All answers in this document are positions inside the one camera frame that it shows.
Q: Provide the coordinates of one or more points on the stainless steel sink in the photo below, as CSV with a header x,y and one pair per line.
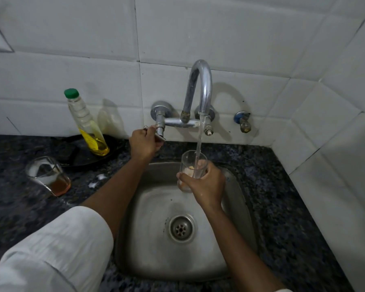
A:
x,y
146,240

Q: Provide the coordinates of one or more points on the person's right hand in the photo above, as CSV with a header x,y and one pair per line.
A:
x,y
210,188

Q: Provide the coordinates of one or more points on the black frying pan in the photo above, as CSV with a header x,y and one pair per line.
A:
x,y
76,155

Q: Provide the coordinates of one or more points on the person's left hand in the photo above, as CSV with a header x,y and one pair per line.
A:
x,y
144,144

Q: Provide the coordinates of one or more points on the person's right forearm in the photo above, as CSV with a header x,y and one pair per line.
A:
x,y
246,258

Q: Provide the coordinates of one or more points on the chrome wall faucet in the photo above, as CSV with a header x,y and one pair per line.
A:
x,y
205,88

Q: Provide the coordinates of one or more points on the metal sink drain strainer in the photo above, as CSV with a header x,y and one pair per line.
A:
x,y
181,228

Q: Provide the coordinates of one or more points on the green capped oil bottle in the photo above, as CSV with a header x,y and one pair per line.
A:
x,y
88,127

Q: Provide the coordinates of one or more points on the white shirt sleeve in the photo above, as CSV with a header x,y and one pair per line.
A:
x,y
54,249

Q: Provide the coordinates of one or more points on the person's left forearm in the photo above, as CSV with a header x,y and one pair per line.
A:
x,y
118,194

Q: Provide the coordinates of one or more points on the blue wall valve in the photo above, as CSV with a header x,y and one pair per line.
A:
x,y
244,124

